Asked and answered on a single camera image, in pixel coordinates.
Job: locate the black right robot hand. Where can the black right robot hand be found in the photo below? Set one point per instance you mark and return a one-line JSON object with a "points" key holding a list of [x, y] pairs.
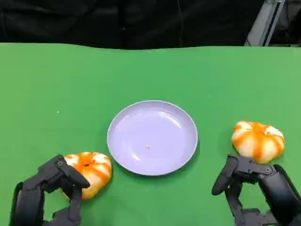
{"points": [[275, 188]]}

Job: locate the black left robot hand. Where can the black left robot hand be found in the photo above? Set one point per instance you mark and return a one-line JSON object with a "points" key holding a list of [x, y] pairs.
{"points": [[35, 188]]}

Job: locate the orange and white bread roll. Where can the orange and white bread roll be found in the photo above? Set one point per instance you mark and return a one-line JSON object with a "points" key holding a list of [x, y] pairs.
{"points": [[90, 173], [258, 141]]}

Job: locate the lilac plate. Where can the lilac plate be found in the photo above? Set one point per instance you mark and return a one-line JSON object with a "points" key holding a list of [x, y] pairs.
{"points": [[152, 137]]}

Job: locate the green table cloth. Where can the green table cloth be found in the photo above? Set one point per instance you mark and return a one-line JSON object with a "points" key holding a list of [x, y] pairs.
{"points": [[150, 94]]}

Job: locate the black backdrop curtain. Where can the black backdrop curtain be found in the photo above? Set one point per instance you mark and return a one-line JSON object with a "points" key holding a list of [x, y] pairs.
{"points": [[122, 22]]}

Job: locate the grey metal frame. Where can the grey metal frame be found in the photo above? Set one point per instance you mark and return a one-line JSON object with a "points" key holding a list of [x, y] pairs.
{"points": [[264, 23]]}

